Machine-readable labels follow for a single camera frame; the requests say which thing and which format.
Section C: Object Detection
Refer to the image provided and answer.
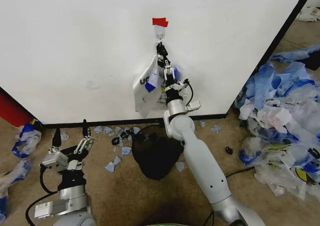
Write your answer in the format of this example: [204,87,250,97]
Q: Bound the black floor cable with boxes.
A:
[224,165,256,179]

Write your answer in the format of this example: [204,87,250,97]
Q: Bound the white bag yellow black print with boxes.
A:
[253,145,320,202]

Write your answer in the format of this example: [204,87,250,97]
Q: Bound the red tape piece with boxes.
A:
[152,17,169,28]

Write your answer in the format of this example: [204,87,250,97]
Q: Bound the red panel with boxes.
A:
[0,86,39,129]

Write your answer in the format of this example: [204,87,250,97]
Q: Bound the blue white crumpled bag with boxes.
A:
[239,135,265,167]

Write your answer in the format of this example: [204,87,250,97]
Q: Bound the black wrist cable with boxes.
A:
[183,78,195,107]
[24,164,61,226]

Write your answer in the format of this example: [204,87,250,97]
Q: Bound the white garbage bag blue print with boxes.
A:
[132,53,187,119]

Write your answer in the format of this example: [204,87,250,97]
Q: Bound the white crumpled plastic bag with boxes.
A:
[0,158,33,195]
[237,97,297,137]

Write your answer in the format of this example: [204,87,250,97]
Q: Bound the clear adhesive wall hook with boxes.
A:
[154,26,167,43]

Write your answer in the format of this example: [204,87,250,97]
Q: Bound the light blue crumpled sheet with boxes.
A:
[268,44,320,67]

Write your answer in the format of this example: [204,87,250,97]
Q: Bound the black trash bin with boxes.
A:
[131,132,185,181]

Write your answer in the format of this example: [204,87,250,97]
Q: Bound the black baseboard strip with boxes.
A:
[41,113,228,126]

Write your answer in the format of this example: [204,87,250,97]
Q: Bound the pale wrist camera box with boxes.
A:
[40,151,70,171]
[174,78,190,91]

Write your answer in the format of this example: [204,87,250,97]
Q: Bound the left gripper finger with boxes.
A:
[74,119,96,158]
[48,128,62,157]

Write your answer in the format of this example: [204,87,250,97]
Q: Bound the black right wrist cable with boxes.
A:
[183,78,195,107]

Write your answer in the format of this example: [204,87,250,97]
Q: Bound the white bags with print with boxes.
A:
[296,5,320,24]

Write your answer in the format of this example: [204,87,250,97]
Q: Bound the blue white plastic bag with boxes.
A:
[11,119,44,160]

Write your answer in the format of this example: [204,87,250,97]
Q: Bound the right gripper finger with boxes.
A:
[156,42,168,73]
[162,45,176,75]

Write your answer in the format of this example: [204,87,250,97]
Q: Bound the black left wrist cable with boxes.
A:
[24,164,61,226]

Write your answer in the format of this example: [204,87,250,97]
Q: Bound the large blue crumpled bag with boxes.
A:
[246,60,316,108]

